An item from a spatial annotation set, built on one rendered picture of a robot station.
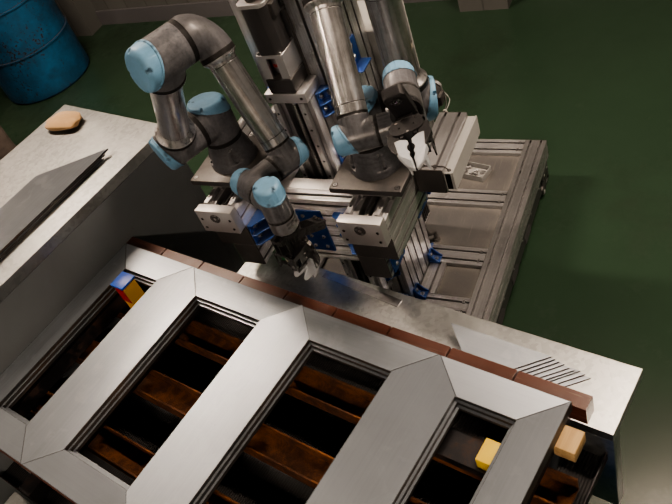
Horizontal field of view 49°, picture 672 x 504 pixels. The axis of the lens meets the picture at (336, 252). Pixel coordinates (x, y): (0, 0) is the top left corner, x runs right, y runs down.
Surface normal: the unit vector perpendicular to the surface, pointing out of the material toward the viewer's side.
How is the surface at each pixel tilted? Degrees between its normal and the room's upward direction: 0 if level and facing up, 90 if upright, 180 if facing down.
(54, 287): 90
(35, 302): 90
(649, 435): 0
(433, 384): 0
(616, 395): 0
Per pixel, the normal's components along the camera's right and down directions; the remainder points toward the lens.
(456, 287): -0.29, -0.67
